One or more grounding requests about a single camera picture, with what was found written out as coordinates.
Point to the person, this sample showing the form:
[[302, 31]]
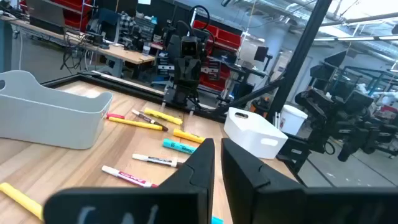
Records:
[[126, 25]]

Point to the wooden workbench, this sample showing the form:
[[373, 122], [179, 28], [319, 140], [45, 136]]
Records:
[[124, 56]]

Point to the white plastic bin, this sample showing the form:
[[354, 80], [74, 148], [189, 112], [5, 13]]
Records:
[[248, 133]]

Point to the teal highlighter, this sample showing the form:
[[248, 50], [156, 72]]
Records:
[[177, 146]]

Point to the shelf with red bins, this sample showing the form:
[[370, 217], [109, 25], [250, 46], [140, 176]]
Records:
[[227, 39]]

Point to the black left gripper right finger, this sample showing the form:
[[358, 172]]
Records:
[[248, 193]]

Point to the thin red highlighter pen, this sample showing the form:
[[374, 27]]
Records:
[[115, 116]]

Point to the red whiteboard marker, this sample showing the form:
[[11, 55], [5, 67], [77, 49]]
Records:
[[130, 178]]

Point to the small monitor on stand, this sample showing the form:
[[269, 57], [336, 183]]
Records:
[[260, 53]]

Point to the brown whiteboard marker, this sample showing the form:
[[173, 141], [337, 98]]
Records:
[[149, 119]]

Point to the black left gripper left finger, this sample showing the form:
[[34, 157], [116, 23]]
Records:
[[186, 199]]

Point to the black whiteboard marker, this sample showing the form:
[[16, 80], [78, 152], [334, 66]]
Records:
[[155, 160]]

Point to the red storage bins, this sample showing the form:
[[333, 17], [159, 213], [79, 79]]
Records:
[[73, 23]]

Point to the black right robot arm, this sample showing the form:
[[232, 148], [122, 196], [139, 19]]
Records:
[[183, 98]]

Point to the thin yellow highlighter pen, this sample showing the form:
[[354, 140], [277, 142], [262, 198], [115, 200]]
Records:
[[133, 123], [21, 200]]

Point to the grey plastic bin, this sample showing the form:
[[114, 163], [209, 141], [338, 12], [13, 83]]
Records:
[[46, 121]]

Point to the blue highlighter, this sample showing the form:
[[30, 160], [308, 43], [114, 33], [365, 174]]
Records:
[[216, 221]]

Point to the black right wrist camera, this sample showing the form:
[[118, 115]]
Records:
[[189, 46]]

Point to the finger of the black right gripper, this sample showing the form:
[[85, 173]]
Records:
[[182, 81], [193, 81]]

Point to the white plastic bucket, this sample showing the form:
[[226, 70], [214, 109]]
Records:
[[292, 121]]

